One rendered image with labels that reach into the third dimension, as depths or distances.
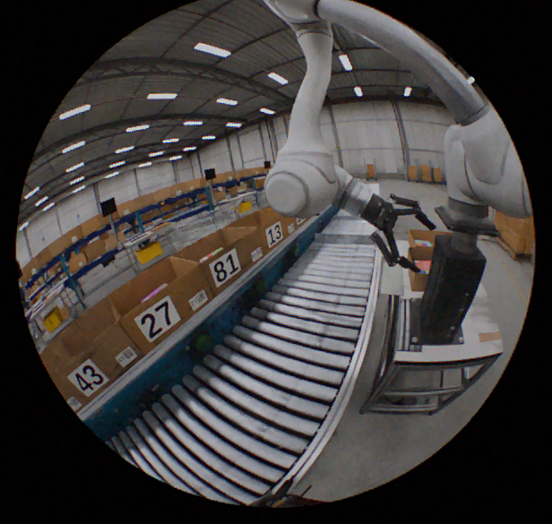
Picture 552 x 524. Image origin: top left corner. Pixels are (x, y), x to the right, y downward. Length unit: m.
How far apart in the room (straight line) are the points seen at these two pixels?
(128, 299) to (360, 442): 1.48
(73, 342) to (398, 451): 1.76
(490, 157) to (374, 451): 1.37
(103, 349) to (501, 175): 1.01
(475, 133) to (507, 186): 0.10
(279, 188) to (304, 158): 0.07
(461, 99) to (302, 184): 0.35
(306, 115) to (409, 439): 1.56
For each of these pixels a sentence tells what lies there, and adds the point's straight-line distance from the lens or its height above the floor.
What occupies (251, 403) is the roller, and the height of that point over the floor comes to 0.75.
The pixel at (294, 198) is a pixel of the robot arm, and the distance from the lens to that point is 0.28.
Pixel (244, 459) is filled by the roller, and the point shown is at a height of 0.75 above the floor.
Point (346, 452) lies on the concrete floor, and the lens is 1.32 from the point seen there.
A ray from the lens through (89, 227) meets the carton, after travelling 5.12.
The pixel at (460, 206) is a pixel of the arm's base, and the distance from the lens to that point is 0.58.
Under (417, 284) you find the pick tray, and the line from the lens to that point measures 0.93.
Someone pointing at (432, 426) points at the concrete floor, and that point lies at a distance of 1.52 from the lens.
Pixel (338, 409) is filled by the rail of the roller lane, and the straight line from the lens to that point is 0.60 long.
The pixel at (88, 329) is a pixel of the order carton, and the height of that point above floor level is 0.98.
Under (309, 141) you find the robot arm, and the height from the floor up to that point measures 1.36.
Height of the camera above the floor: 1.31
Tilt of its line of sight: 23 degrees down
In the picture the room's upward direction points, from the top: 11 degrees counter-clockwise
